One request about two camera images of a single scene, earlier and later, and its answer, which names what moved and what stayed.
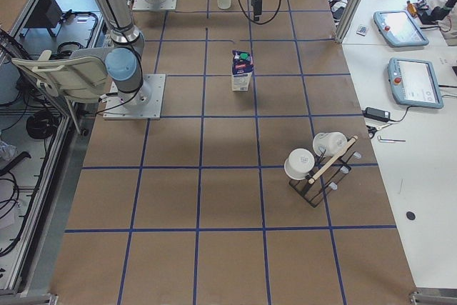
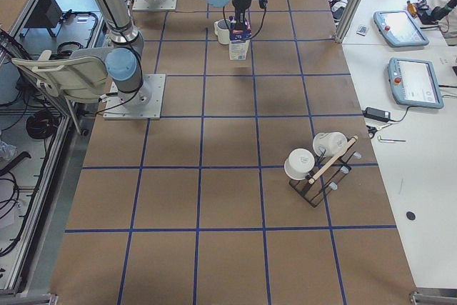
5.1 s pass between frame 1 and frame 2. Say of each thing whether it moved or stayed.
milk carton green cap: moved
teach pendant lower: stayed
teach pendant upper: stayed
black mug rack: stayed
